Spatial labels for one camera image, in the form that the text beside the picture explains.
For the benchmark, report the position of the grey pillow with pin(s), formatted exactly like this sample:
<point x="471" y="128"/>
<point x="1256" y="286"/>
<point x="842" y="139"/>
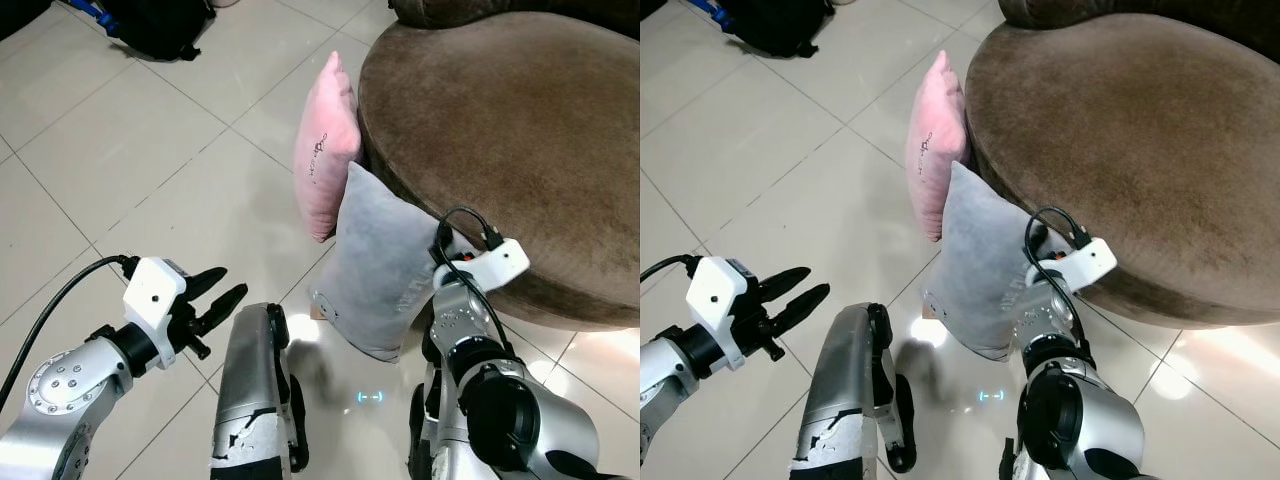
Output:
<point x="375" y="270"/>
<point x="980" y="270"/>

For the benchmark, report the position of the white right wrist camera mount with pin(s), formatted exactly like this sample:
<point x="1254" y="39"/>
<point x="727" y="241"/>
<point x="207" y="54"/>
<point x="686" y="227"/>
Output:
<point x="1085" y="263"/>
<point x="490" y="265"/>

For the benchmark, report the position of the silver right robot leg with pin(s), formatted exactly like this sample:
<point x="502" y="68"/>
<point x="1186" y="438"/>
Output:
<point x="1010" y="465"/>
<point x="425" y="440"/>

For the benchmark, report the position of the brown velvet sofa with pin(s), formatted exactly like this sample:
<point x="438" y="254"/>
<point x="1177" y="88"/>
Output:
<point x="1130" y="150"/>
<point x="510" y="150"/>

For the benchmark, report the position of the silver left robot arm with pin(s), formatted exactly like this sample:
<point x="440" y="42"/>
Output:
<point x="65" y="390"/>
<point x="665" y="375"/>

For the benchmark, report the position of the pink pillow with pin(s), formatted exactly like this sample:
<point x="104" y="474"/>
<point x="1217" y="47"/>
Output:
<point x="322" y="150"/>
<point x="932" y="150"/>

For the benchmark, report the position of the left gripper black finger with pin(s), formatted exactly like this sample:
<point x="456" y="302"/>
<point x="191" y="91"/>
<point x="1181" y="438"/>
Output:
<point x="205" y="282"/>
<point x="800" y="304"/>
<point x="782" y="281"/>
<point x="222" y="306"/>

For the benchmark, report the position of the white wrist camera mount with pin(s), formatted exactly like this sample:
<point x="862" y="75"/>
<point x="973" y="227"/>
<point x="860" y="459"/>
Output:
<point x="715" y="295"/>
<point x="1085" y="263"/>
<point x="490" y="265"/>
<point x="150" y="295"/>

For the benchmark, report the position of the black backpack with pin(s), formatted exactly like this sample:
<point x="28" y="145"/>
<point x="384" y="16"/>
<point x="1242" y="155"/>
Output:
<point x="780" y="22"/>
<point x="160" y="25"/>

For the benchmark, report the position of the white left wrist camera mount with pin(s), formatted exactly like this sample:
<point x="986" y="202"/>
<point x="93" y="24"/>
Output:
<point x="150" y="295"/>
<point x="715" y="295"/>

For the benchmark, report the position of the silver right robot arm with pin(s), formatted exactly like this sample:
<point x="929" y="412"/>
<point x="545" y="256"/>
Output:
<point x="1085" y="420"/>
<point x="520" y="420"/>

